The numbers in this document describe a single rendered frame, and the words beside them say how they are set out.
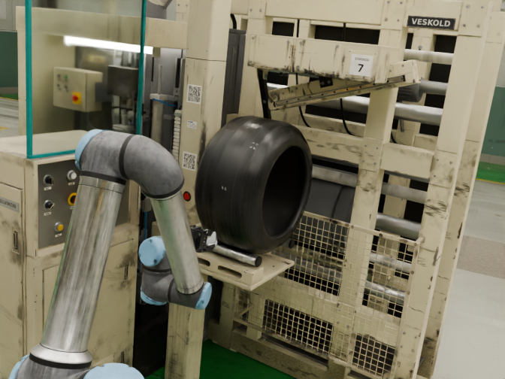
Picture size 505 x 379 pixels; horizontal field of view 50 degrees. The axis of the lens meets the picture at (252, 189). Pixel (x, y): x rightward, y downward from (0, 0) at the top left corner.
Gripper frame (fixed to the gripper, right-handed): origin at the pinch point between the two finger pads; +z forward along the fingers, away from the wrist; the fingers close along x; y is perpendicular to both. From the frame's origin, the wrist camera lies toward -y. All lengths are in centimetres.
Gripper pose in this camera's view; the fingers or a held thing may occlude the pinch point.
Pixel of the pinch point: (213, 243)
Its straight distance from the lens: 207.0
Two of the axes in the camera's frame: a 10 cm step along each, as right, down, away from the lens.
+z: 5.2, -0.5, 8.5
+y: 1.7, -9.7, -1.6
